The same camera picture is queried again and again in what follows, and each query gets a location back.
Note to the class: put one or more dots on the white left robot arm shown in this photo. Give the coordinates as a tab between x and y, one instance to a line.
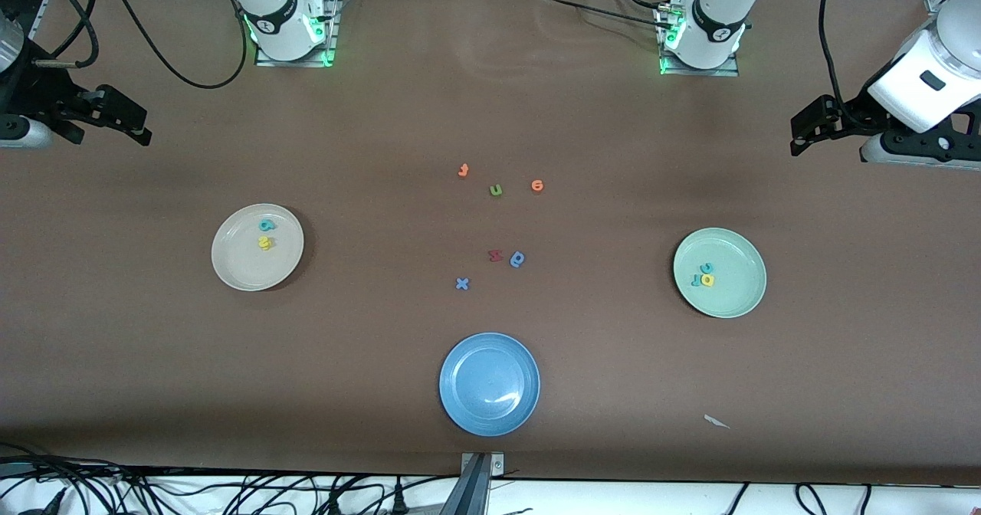
720	9

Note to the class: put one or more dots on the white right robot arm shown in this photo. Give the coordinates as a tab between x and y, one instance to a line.
276	9

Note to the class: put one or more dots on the green round plate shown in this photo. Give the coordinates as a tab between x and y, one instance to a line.
739	289

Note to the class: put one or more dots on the beige round plate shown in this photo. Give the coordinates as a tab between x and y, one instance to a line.
237	266

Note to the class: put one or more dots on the brown table cover sheet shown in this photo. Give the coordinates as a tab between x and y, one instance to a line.
153	346

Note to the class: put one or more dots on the white paper scrap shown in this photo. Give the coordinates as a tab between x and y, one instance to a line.
715	421

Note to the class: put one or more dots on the blue foam letter a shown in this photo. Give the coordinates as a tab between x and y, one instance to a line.
523	257

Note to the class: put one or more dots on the blue round plate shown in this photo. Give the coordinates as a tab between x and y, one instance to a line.
490	384

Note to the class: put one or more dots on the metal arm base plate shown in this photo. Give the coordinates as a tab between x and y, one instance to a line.
295	63
697	73

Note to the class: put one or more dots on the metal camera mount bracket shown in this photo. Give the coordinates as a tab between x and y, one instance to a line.
479	484

